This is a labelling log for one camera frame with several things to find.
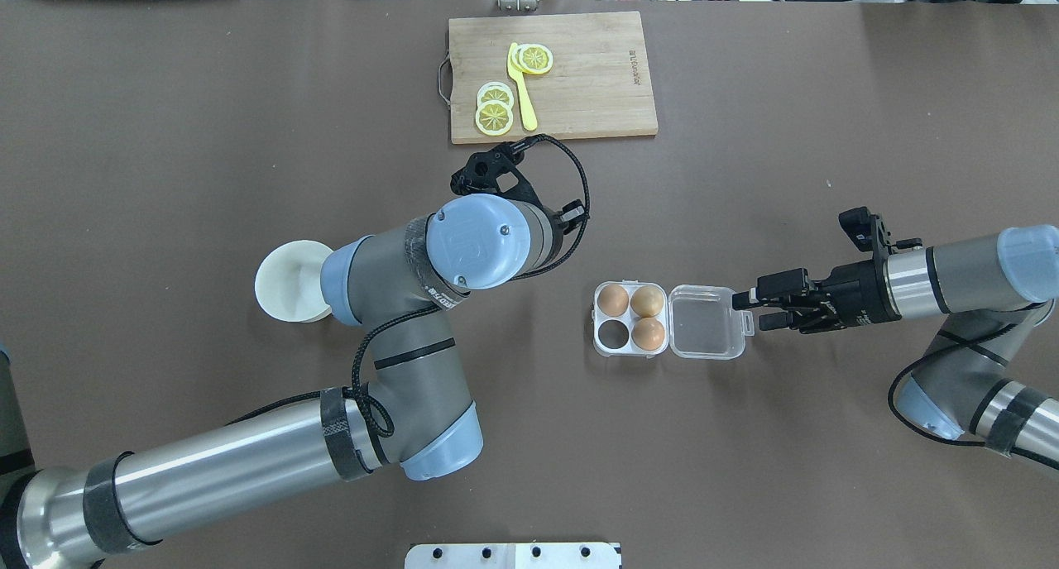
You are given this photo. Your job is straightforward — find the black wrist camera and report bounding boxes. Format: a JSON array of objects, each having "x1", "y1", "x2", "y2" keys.
[
  {"x1": 450, "y1": 138, "x2": 545, "y2": 210},
  {"x1": 837, "y1": 207, "x2": 923, "y2": 261}
]

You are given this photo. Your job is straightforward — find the brown egg from bowl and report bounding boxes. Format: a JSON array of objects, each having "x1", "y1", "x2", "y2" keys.
[{"x1": 595, "y1": 283, "x2": 630, "y2": 318}]

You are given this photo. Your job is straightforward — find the lemon slice near handle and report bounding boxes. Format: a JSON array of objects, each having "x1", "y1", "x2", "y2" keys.
[{"x1": 474, "y1": 99, "x2": 514, "y2": 136}]

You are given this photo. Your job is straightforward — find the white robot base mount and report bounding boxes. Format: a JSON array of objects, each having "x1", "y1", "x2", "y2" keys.
[{"x1": 403, "y1": 543, "x2": 624, "y2": 568}]

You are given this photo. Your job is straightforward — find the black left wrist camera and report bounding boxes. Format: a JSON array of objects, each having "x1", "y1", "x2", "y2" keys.
[{"x1": 450, "y1": 138, "x2": 545, "y2": 210}]

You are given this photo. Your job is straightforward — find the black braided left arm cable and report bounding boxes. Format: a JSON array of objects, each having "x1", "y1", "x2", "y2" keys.
[{"x1": 228, "y1": 135, "x2": 592, "y2": 439}]

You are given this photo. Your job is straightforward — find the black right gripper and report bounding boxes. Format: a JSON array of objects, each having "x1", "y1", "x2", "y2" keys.
[{"x1": 731, "y1": 261, "x2": 902, "y2": 334}]

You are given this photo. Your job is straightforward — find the brown egg cell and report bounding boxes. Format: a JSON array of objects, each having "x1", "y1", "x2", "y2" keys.
[
  {"x1": 632, "y1": 317, "x2": 667, "y2": 351},
  {"x1": 630, "y1": 284, "x2": 667, "y2": 318}
]

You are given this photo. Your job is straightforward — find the brown egg back cell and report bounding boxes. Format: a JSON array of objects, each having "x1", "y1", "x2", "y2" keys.
[{"x1": 630, "y1": 284, "x2": 667, "y2": 318}]

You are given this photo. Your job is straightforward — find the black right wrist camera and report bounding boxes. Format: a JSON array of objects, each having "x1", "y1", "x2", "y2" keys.
[{"x1": 837, "y1": 207, "x2": 923, "y2": 261}]

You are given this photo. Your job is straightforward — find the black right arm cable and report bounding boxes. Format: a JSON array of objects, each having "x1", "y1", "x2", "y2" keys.
[{"x1": 889, "y1": 300, "x2": 1059, "y2": 448}]

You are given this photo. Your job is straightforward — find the yellow plastic knife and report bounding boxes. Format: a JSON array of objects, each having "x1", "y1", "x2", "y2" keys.
[{"x1": 506, "y1": 42, "x2": 539, "y2": 131}]

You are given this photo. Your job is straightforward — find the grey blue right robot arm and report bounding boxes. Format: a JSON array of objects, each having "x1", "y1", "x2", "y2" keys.
[{"x1": 731, "y1": 208, "x2": 1057, "y2": 472}]

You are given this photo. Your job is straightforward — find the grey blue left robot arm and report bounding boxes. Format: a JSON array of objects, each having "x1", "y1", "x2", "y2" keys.
[{"x1": 2, "y1": 193, "x2": 590, "y2": 568}]

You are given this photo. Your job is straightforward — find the brown egg front cell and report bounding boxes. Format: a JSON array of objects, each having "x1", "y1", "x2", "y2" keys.
[{"x1": 632, "y1": 317, "x2": 667, "y2": 351}]

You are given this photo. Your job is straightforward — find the white ceramic bowl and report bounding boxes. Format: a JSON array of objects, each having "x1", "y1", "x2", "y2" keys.
[{"x1": 254, "y1": 241, "x2": 333, "y2": 323}]

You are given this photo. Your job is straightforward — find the lemon slice by knife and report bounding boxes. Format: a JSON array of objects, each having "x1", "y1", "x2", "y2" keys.
[{"x1": 514, "y1": 45, "x2": 553, "y2": 75}]

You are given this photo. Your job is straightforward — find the clear plastic egg box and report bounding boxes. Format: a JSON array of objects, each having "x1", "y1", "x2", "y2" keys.
[{"x1": 592, "y1": 281, "x2": 755, "y2": 361}]

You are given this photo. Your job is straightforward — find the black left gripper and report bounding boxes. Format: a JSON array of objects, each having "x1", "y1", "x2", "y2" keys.
[{"x1": 548, "y1": 200, "x2": 587, "y2": 235}]

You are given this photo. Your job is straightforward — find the bamboo cutting board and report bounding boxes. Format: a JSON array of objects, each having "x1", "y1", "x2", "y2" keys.
[{"x1": 448, "y1": 11, "x2": 659, "y2": 146}]

